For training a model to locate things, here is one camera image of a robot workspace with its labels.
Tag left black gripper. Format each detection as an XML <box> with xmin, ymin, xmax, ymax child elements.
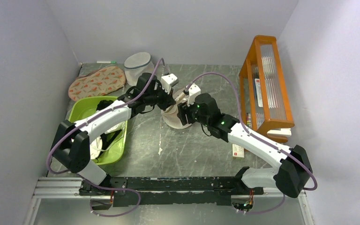
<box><xmin>145</xmin><ymin>82</ymin><xmax>177</xmax><ymax>112</ymax></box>

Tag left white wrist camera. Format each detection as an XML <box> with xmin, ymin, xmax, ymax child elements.
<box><xmin>160</xmin><ymin>74</ymin><xmax>179</xmax><ymax>94</ymax></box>

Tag green plastic basin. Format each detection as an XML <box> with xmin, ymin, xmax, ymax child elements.
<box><xmin>68</xmin><ymin>96</ymin><xmax>128</xmax><ymax>165</ymax></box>

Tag white mesh laundry bag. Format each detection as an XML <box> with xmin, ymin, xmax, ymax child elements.
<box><xmin>124</xmin><ymin>52</ymin><xmax>155</xmax><ymax>86</ymax></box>

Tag white bras in basin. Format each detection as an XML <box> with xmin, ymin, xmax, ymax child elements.
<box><xmin>90</xmin><ymin>122</ymin><xmax>126</xmax><ymax>161</ymax></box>

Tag beige mesh laundry bag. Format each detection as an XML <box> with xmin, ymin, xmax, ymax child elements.
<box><xmin>161</xmin><ymin>95</ymin><xmax>192</xmax><ymax>129</ymax></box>

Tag floral patterned fabric pad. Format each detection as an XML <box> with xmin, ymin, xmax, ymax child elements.
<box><xmin>68</xmin><ymin>66</ymin><xmax>126</xmax><ymax>101</ymax></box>

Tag purple cable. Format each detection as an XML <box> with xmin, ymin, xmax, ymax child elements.
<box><xmin>45</xmin><ymin>58</ymin><xmax>165</xmax><ymax>218</ymax></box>
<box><xmin>184</xmin><ymin>72</ymin><xmax>318</xmax><ymax>216</ymax></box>

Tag green white marker pen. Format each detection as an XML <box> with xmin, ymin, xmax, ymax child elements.
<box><xmin>96</xmin><ymin>61</ymin><xmax>117</xmax><ymax>64</ymax></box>

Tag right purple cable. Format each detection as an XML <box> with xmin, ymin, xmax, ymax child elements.
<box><xmin>184</xmin><ymin>72</ymin><xmax>318</xmax><ymax>216</ymax></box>

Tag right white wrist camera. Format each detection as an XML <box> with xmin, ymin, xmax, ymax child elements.
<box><xmin>186</xmin><ymin>83</ymin><xmax>201</xmax><ymax>105</ymax></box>

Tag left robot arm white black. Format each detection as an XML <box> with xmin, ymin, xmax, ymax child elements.
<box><xmin>47</xmin><ymin>73</ymin><xmax>178</xmax><ymax>195</ymax></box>

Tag small white red box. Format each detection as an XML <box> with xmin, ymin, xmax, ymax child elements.
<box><xmin>232</xmin><ymin>144</ymin><xmax>245</xmax><ymax>158</ymax></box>

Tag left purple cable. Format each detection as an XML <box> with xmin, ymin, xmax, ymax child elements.
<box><xmin>45</xmin><ymin>58</ymin><xmax>165</xmax><ymax>218</ymax></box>

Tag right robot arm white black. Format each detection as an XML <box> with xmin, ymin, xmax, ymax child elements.
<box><xmin>175</xmin><ymin>91</ymin><xmax>313</xmax><ymax>198</ymax></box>

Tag orange wooden rack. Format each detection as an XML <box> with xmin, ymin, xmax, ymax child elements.
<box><xmin>239</xmin><ymin>35</ymin><xmax>295</xmax><ymax>143</ymax></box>

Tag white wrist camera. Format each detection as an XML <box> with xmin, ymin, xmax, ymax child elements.
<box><xmin>160</xmin><ymin>74</ymin><xmax>179</xmax><ymax>94</ymax></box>
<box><xmin>186</xmin><ymin>83</ymin><xmax>201</xmax><ymax>105</ymax></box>

